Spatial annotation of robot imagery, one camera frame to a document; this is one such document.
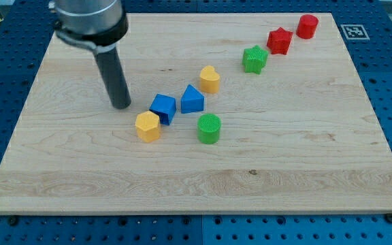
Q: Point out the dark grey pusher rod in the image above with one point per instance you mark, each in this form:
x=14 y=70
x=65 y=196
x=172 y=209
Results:
x=110 y=68

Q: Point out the blue cube block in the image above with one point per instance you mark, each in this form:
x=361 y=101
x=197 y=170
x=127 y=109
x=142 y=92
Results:
x=165 y=107

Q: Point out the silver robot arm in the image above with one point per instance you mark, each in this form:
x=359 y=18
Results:
x=96 y=26

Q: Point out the yellow hexagon block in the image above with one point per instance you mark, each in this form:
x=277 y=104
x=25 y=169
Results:
x=148 y=127

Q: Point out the blue triangle block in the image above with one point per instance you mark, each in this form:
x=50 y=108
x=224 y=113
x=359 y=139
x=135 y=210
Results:
x=192 y=100

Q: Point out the yellow heart block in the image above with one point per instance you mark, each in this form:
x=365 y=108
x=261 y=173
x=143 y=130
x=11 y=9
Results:
x=209 y=80

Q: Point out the green cylinder block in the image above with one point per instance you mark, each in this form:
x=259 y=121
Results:
x=208 y=128

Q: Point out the wooden board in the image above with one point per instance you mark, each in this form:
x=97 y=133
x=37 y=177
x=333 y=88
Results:
x=301 y=137

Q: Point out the green star block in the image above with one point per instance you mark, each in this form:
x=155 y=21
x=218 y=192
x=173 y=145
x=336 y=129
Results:
x=254 y=59

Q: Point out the red star block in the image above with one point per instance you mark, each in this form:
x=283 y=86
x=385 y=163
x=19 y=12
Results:
x=279 y=41

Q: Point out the red cylinder block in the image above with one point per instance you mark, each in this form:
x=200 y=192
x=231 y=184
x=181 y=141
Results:
x=307 y=26

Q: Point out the white fiducial marker tag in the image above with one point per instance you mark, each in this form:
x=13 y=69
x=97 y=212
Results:
x=354 y=32

